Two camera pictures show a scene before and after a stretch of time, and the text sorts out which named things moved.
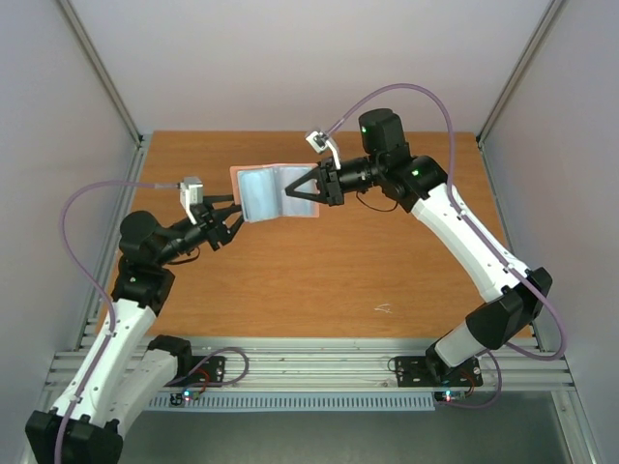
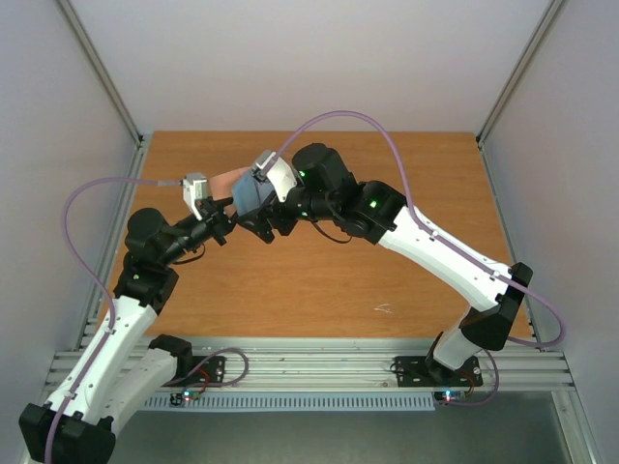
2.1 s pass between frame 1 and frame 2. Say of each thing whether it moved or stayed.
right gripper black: moved
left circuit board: stayed
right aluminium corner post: stayed
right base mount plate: stayed
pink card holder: moved
